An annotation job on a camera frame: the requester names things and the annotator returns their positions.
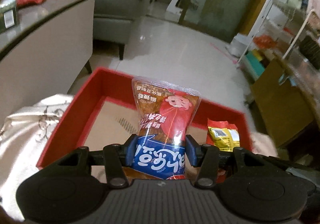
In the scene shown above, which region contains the red cardboard box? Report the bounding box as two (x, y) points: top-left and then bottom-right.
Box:
(36, 66), (254, 172)

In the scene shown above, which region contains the yellow and red snack packet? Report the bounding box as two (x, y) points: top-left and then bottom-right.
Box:
(206, 118), (241, 153)

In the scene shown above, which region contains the teal storage box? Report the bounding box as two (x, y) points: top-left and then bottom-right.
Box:
(242, 50), (266, 82)

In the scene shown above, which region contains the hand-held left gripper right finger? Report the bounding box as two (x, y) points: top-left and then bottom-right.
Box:
(185, 135), (266, 189)

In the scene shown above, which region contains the white wire rack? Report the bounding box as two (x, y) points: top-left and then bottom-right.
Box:
(239, 0), (317, 65)

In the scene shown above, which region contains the red and blue snack packet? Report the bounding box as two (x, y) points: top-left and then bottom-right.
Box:
(124, 76), (202, 181)

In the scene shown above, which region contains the beige cabinet with grey top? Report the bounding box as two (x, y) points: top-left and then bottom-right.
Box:
(0, 0), (97, 126)

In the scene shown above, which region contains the orange red bag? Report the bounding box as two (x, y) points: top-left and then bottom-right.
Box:
(253, 35), (277, 51)

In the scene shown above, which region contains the floral satin tablecloth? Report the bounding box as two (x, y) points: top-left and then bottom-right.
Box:
(0, 93), (279, 218)

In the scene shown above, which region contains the grey sofa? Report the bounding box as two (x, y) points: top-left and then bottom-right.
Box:
(93, 0), (161, 61)

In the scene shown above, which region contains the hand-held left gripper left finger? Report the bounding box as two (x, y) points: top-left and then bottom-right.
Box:
(52, 135), (138, 187)

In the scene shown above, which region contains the brown cardboard box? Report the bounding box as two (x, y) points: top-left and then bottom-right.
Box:
(250, 59), (314, 148)

